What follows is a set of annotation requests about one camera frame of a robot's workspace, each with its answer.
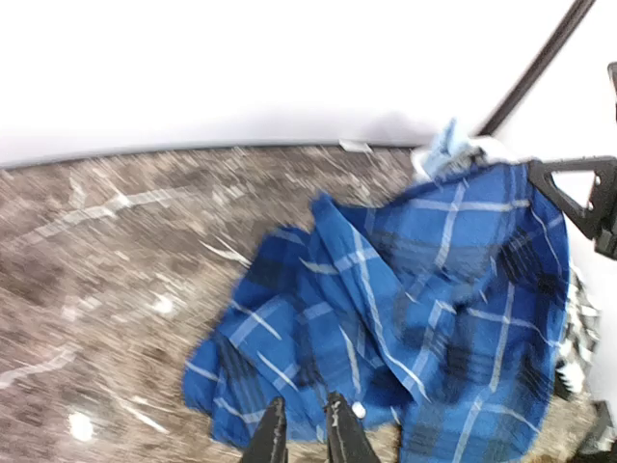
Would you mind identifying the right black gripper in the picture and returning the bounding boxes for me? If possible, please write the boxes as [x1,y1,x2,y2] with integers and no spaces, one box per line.
[527,62,617,261]

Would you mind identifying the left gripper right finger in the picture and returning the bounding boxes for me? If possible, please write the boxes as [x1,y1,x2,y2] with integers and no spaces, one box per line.
[326,392,380,463]

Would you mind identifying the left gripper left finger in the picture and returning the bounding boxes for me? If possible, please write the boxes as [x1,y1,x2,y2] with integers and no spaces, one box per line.
[243,397,288,463]

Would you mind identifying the blue plaid long sleeve shirt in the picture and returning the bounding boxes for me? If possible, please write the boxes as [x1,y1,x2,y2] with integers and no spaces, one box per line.
[182,163,570,462]

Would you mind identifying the black white checkered folded shirt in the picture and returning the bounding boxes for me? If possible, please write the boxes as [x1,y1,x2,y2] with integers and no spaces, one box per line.
[554,266,601,400]

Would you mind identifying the light blue shirt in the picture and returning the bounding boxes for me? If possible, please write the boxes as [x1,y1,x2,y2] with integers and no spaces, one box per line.
[410,118,516,183]

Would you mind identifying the right black corner post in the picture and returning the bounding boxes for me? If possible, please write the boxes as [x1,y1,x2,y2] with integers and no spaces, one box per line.
[476,0,596,136]

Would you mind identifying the small white wall tag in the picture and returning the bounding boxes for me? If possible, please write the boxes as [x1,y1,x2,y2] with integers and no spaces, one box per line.
[338,139,373,153]

